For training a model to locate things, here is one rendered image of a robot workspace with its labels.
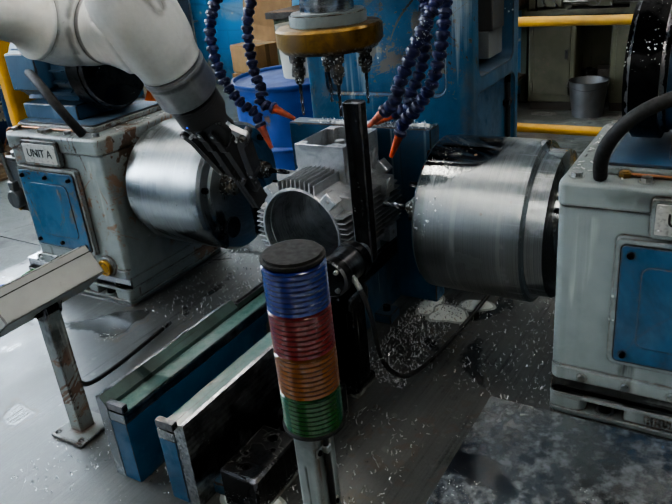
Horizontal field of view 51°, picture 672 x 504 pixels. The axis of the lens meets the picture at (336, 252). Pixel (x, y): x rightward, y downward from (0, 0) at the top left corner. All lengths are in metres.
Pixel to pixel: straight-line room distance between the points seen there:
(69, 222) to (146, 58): 0.67
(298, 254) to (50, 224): 1.05
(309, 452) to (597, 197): 0.48
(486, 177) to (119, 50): 0.52
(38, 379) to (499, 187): 0.87
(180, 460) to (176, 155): 0.60
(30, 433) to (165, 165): 0.52
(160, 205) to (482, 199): 0.63
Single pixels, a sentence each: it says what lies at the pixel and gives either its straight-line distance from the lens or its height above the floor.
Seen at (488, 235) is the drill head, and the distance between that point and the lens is 1.01.
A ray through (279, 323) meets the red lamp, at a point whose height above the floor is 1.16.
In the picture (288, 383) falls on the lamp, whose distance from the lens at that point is 0.67.
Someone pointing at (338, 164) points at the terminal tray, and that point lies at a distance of 1.19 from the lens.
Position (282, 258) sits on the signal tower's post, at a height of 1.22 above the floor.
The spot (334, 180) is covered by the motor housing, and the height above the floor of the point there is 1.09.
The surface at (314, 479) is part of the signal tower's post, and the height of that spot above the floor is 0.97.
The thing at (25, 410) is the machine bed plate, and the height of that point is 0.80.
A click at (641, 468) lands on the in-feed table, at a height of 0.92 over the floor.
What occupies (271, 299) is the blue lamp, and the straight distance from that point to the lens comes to 0.62.
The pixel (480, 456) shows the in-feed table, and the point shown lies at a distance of 0.84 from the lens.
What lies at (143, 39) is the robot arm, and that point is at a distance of 0.93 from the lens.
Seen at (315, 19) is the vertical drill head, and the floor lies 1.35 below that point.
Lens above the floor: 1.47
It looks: 25 degrees down
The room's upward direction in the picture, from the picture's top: 6 degrees counter-clockwise
